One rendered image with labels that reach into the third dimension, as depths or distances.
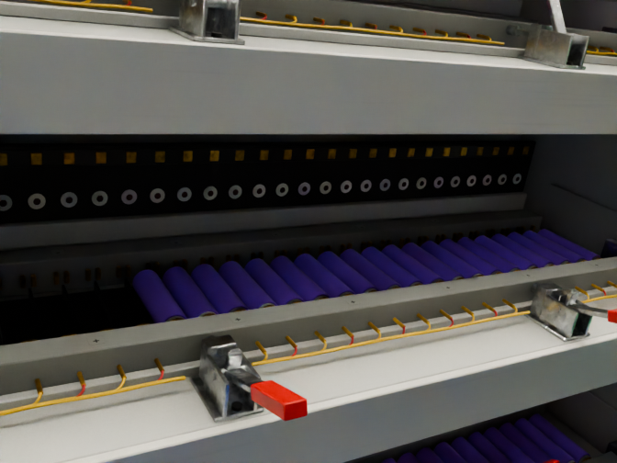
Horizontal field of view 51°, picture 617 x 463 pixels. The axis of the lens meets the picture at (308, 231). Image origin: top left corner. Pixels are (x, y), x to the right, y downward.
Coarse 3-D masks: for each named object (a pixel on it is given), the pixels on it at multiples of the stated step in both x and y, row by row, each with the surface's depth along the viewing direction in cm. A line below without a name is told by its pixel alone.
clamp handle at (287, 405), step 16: (240, 352) 34; (240, 368) 35; (240, 384) 33; (256, 384) 31; (272, 384) 31; (256, 400) 31; (272, 400) 29; (288, 400) 29; (304, 400) 29; (288, 416) 28; (304, 416) 29
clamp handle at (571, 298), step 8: (568, 296) 47; (576, 296) 47; (568, 304) 48; (576, 304) 48; (584, 312) 46; (592, 312) 46; (600, 312) 45; (608, 312) 44; (616, 312) 44; (608, 320) 44; (616, 320) 44
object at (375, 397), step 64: (512, 192) 66; (512, 320) 49; (320, 384) 38; (384, 384) 39; (448, 384) 41; (512, 384) 44; (576, 384) 48; (0, 448) 30; (64, 448) 31; (128, 448) 31; (192, 448) 32; (256, 448) 35; (320, 448) 37; (384, 448) 40
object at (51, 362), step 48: (432, 288) 46; (480, 288) 48; (528, 288) 50; (576, 288) 53; (96, 336) 35; (144, 336) 36; (192, 336) 37; (240, 336) 38; (288, 336) 40; (0, 384) 32; (48, 384) 34; (144, 384) 34
